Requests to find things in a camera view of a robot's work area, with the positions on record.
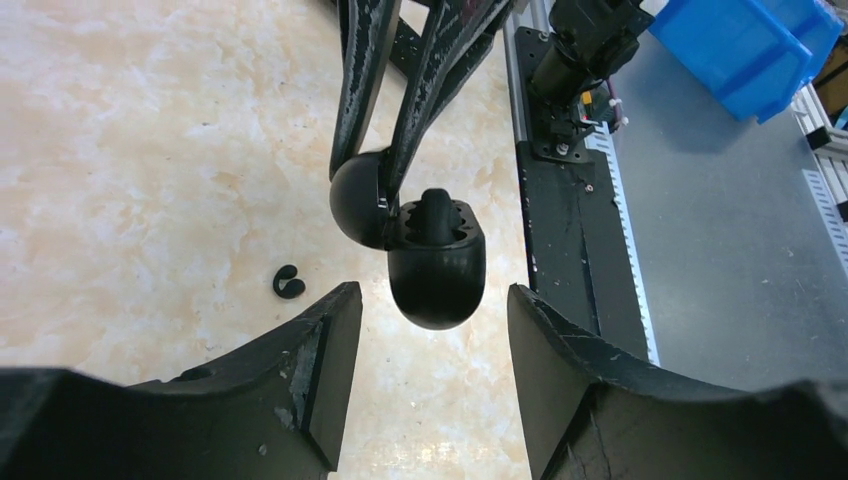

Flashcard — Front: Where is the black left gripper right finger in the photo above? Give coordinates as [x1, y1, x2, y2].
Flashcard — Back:
[508, 284, 847, 479]

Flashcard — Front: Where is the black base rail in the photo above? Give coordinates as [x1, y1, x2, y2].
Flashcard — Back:
[507, 27, 659, 363]

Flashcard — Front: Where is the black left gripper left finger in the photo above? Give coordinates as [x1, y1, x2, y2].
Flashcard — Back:
[1, 282, 363, 479]

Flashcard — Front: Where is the blue plastic bin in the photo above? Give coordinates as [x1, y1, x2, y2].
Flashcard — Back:
[650, 0, 845, 124]

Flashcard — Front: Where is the black earbud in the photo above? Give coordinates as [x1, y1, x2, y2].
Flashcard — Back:
[272, 264, 306, 300]
[406, 189, 466, 246]

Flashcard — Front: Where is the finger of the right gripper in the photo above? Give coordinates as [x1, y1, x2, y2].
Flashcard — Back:
[382, 1, 514, 199]
[329, 0, 400, 178]

